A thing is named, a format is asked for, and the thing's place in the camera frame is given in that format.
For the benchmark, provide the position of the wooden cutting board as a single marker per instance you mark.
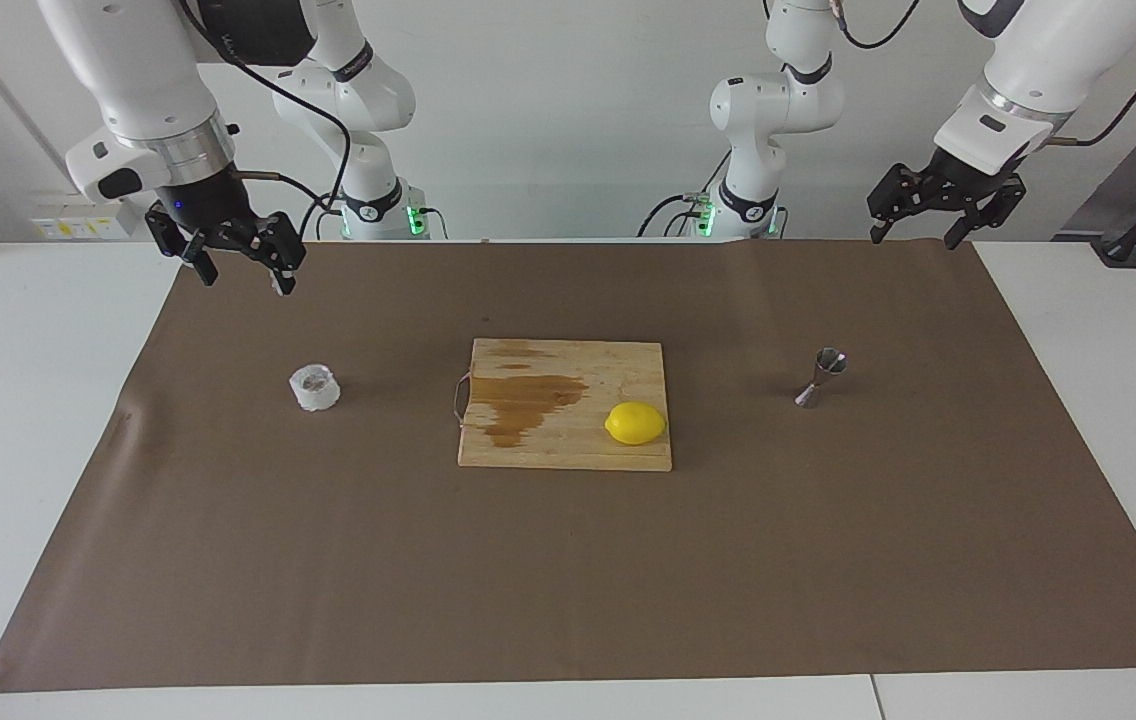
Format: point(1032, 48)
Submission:
point(578, 450)

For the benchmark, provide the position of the steel double jigger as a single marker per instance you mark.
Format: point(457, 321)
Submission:
point(831, 362)

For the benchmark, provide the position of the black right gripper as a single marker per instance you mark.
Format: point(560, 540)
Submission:
point(203, 200)

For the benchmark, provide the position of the yellow lemon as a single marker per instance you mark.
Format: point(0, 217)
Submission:
point(635, 423)

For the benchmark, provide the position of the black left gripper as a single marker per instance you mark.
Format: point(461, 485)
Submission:
point(958, 182)

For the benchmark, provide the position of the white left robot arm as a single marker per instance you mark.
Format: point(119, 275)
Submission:
point(1048, 60)

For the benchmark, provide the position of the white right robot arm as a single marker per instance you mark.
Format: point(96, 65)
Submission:
point(148, 70)

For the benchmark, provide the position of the brown paper table mat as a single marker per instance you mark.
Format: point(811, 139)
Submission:
point(328, 550)

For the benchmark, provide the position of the white wall socket box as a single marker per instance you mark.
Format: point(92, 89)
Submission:
point(78, 225)

